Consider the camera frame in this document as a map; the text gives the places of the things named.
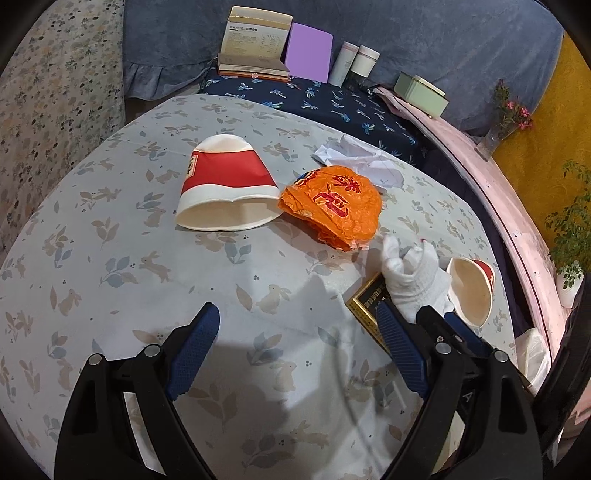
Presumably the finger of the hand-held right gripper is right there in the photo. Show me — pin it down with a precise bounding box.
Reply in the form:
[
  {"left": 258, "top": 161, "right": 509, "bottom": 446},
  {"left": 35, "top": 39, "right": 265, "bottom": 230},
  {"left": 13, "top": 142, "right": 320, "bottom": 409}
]
[
  {"left": 416, "top": 304, "right": 463, "bottom": 352},
  {"left": 444, "top": 312, "right": 493, "bottom": 360}
]

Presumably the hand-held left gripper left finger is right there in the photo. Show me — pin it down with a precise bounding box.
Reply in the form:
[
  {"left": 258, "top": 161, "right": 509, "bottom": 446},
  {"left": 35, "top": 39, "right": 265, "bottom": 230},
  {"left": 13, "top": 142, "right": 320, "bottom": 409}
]
[{"left": 54, "top": 302, "right": 221, "bottom": 480}]

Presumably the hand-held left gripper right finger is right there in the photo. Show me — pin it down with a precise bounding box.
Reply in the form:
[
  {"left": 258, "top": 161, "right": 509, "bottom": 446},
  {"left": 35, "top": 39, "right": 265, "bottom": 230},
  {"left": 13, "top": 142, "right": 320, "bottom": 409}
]
[{"left": 375, "top": 302, "right": 544, "bottom": 480}]

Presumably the red and white paper cup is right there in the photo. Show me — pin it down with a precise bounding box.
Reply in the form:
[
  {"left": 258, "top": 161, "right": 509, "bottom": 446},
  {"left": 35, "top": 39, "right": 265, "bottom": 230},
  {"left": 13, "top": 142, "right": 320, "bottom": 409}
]
[
  {"left": 174, "top": 135, "right": 282, "bottom": 232},
  {"left": 445, "top": 257, "right": 496, "bottom": 328}
]

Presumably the white paper towel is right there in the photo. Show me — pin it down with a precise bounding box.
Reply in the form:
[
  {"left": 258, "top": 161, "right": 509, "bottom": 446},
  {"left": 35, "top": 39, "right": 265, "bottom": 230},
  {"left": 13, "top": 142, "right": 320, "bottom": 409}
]
[{"left": 381, "top": 234, "right": 455, "bottom": 324}]

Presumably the trash bin with white liner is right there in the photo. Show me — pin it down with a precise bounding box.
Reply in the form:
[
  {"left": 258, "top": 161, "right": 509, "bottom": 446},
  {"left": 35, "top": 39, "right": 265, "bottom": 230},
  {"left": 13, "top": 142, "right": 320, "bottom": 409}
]
[{"left": 512, "top": 328, "right": 552, "bottom": 393}]

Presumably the gold and black box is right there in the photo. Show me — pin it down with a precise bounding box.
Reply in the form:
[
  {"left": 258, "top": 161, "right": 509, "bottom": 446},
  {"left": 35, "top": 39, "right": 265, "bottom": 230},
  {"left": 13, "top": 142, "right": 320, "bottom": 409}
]
[{"left": 345, "top": 272, "right": 393, "bottom": 347}]

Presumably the orange plastic bag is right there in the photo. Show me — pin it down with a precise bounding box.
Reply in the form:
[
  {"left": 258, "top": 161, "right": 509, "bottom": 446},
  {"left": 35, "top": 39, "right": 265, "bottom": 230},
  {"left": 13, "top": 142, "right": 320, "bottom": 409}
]
[{"left": 278, "top": 165, "right": 384, "bottom": 252}]

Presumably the white paper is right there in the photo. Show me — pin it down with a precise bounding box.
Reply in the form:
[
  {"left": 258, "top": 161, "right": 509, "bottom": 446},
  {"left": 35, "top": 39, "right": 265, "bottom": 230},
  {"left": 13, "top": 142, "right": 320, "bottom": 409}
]
[{"left": 311, "top": 135, "right": 407, "bottom": 190}]

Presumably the potted fern in white pot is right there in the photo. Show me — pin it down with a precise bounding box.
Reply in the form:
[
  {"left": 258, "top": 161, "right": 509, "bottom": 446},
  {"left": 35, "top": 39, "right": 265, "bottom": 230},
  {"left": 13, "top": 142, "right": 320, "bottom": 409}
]
[{"left": 545, "top": 159, "right": 591, "bottom": 308}]

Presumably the pink cloth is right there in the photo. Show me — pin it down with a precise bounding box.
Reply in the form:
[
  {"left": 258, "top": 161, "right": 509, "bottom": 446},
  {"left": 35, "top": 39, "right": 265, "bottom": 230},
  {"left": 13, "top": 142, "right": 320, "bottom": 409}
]
[{"left": 374, "top": 85, "right": 583, "bottom": 352}]

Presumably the glass vase with pink flowers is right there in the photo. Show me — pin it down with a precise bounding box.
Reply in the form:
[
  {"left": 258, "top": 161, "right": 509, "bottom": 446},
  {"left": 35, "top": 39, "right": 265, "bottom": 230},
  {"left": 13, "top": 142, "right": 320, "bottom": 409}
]
[{"left": 477, "top": 78, "right": 534, "bottom": 160}]

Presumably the green tin box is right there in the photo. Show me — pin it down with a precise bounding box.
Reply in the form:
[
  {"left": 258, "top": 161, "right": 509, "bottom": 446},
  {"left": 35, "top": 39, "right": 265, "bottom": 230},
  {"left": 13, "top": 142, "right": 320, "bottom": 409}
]
[{"left": 393, "top": 71, "right": 450, "bottom": 117}]

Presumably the yellow backdrop cloth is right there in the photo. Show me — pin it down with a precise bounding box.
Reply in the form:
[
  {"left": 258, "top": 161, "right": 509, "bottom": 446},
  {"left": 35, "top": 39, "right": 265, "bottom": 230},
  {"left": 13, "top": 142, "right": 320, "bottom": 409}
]
[{"left": 489, "top": 32, "right": 591, "bottom": 278}]

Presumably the navy floral cloth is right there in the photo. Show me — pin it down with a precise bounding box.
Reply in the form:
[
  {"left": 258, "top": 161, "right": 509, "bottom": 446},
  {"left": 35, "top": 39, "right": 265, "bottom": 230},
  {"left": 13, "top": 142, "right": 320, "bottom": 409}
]
[{"left": 198, "top": 69, "right": 432, "bottom": 169}]

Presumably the white capped bottle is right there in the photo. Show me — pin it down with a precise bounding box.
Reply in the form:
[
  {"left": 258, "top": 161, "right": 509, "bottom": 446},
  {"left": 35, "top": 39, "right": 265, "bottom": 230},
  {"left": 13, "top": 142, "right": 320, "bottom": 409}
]
[{"left": 350, "top": 45, "right": 381, "bottom": 90}]

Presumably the blue-grey backdrop cloth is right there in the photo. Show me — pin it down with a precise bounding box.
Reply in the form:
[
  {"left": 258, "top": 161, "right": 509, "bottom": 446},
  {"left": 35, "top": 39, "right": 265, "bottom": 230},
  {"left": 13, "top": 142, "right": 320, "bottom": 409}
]
[{"left": 122, "top": 0, "right": 566, "bottom": 134}]

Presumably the beige floral cloth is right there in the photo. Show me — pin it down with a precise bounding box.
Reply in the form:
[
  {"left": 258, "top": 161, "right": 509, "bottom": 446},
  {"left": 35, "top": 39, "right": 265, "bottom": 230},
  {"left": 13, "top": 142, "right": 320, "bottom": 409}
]
[{"left": 0, "top": 0, "right": 127, "bottom": 259}]

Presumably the purple notebook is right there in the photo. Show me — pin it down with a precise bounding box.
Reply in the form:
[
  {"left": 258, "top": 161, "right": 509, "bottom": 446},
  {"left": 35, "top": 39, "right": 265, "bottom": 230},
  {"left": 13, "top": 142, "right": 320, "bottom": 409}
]
[{"left": 284, "top": 21, "right": 334, "bottom": 85}]

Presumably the beige open box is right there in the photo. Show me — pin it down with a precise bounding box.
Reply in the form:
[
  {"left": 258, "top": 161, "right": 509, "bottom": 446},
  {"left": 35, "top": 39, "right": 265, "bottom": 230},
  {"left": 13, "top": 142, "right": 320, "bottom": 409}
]
[{"left": 217, "top": 6, "right": 294, "bottom": 79}]

